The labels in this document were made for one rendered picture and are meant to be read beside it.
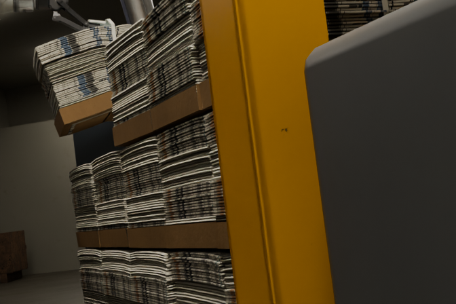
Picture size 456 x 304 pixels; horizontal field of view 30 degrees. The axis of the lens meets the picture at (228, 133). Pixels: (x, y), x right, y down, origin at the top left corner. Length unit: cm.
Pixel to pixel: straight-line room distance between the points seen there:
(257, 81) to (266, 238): 14
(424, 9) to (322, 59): 14
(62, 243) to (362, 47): 1176
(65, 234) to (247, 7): 1157
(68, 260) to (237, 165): 1154
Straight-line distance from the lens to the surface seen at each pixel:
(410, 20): 57
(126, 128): 185
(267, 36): 76
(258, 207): 75
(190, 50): 143
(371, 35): 61
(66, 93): 229
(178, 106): 151
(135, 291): 194
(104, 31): 233
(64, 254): 1232
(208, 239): 143
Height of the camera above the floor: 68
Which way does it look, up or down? 5 degrees up
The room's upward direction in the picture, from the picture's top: 7 degrees counter-clockwise
